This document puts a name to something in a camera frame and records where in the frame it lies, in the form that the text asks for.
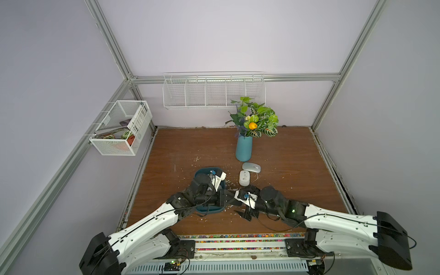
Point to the silver flat mouse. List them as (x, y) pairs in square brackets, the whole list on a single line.
[(251, 167)]

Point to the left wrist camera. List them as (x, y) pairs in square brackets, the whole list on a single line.
[(216, 179)]

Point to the small white mouse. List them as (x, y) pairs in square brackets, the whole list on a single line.
[(244, 178)]

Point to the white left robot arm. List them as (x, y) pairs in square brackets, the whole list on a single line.
[(137, 233)]

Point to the white wire wall shelf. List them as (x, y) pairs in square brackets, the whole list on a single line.
[(212, 89)]

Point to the teal plastic storage box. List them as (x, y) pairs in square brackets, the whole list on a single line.
[(204, 182)]

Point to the artificial plant bouquet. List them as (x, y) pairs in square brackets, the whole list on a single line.
[(253, 119)]

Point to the white mesh side basket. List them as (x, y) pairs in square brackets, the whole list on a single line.
[(122, 129)]

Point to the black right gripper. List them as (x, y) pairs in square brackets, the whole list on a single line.
[(247, 209)]

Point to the teal ceramic vase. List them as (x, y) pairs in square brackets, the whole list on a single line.
[(244, 148)]

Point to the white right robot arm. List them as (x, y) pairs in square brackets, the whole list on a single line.
[(379, 236)]

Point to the metal base rail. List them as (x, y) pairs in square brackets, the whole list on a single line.
[(243, 254)]

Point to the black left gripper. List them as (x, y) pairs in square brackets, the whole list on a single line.
[(230, 198)]

